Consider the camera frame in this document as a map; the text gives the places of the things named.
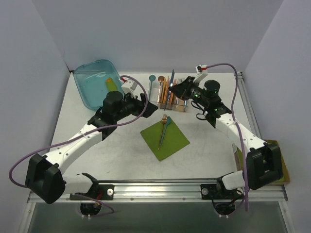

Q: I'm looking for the teal knife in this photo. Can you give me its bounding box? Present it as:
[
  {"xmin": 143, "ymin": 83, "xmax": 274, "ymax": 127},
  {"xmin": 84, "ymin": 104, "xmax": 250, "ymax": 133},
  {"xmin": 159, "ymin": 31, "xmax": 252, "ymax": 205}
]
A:
[{"xmin": 169, "ymin": 69, "xmax": 175, "ymax": 87}]

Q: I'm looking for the aluminium frame rail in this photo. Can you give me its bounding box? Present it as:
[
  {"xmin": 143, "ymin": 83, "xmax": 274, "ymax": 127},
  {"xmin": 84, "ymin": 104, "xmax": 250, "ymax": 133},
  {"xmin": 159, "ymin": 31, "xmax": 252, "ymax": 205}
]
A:
[{"xmin": 52, "ymin": 179, "xmax": 288, "ymax": 203}]

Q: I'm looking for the copper fork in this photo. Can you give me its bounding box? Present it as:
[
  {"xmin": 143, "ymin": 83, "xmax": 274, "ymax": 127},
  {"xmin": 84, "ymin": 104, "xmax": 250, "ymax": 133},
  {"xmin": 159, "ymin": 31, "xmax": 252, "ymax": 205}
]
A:
[{"xmin": 158, "ymin": 114, "xmax": 167, "ymax": 150}]

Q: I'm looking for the green napkin stack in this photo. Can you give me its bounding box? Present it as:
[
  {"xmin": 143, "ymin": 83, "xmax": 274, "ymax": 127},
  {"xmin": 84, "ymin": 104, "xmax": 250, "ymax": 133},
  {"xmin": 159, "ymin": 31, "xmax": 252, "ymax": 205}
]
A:
[{"xmin": 235, "ymin": 145, "xmax": 285, "ymax": 182}]

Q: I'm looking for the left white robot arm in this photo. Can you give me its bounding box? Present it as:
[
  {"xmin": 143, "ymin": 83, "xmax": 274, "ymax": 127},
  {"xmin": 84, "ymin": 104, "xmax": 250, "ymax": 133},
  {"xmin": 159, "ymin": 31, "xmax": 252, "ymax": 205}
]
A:
[{"xmin": 25, "ymin": 91, "xmax": 158, "ymax": 204}]

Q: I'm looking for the rolled green napkin bundle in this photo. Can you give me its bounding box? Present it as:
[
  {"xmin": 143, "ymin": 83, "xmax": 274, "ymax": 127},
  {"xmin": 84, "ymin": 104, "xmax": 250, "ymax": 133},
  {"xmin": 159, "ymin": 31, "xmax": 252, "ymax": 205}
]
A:
[{"xmin": 105, "ymin": 78, "xmax": 119, "ymax": 93}]

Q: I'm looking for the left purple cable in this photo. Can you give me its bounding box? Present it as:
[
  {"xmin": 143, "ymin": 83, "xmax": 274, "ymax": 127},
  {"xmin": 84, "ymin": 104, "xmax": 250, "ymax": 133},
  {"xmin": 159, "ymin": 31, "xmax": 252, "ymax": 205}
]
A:
[{"xmin": 9, "ymin": 75, "xmax": 149, "ymax": 218}]

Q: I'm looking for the teal spoon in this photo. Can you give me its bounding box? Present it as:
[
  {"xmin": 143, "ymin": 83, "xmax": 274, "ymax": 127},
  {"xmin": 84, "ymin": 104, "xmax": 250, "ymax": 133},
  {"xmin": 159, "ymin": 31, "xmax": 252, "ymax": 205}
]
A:
[
  {"xmin": 148, "ymin": 74, "xmax": 156, "ymax": 101},
  {"xmin": 160, "ymin": 116, "xmax": 172, "ymax": 146}
]

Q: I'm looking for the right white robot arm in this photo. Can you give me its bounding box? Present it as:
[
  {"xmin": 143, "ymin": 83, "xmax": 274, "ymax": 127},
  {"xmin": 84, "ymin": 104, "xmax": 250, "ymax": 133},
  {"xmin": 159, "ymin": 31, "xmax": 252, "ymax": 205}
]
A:
[{"xmin": 169, "ymin": 77, "xmax": 283, "ymax": 199}]

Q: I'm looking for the teal plastic bin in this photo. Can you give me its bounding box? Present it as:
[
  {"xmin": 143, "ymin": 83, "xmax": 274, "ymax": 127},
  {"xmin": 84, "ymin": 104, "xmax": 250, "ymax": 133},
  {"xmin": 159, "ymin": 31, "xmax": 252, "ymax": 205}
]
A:
[{"xmin": 73, "ymin": 59, "xmax": 123, "ymax": 111}]

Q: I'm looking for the teal spoon in organizer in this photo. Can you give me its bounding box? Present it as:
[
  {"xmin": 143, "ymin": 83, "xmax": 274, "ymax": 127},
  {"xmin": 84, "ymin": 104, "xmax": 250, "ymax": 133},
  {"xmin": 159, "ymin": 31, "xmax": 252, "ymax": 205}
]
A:
[{"xmin": 148, "ymin": 74, "xmax": 156, "ymax": 101}]

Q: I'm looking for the cardboard napkin tray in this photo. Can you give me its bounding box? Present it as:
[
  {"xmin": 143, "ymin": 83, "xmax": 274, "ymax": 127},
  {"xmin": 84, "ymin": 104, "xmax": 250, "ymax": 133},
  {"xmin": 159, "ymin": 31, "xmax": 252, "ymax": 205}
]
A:
[{"xmin": 232, "ymin": 139, "xmax": 291, "ymax": 184}]

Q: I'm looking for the copper spoon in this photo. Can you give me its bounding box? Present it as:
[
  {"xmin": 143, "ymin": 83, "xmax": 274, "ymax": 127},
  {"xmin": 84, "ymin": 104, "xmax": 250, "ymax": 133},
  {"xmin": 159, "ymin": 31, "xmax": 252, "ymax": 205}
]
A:
[{"xmin": 157, "ymin": 76, "xmax": 165, "ymax": 102}]

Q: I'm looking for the clear cutlery organizer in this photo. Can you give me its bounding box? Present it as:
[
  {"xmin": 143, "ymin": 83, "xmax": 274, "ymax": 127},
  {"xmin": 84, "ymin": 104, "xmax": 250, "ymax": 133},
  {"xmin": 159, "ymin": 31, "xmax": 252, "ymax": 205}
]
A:
[{"xmin": 150, "ymin": 77, "xmax": 188, "ymax": 112}]

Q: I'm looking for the right side aluminium rail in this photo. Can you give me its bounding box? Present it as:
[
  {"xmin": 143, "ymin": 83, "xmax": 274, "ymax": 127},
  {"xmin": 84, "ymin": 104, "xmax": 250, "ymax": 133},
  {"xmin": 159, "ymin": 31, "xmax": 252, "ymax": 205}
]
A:
[{"xmin": 234, "ymin": 72, "xmax": 261, "ymax": 138}]

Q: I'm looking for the green paper napkin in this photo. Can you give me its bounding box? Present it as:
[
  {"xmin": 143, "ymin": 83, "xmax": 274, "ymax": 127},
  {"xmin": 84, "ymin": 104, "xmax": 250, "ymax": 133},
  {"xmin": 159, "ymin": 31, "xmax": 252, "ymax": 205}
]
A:
[{"xmin": 140, "ymin": 120, "xmax": 190, "ymax": 161}]

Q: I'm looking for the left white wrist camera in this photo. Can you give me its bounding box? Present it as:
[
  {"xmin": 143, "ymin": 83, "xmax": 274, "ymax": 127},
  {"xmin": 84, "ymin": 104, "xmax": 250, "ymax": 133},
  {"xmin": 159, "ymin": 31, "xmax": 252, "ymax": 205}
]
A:
[{"xmin": 121, "ymin": 79, "xmax": 138, "ymax": 94}]

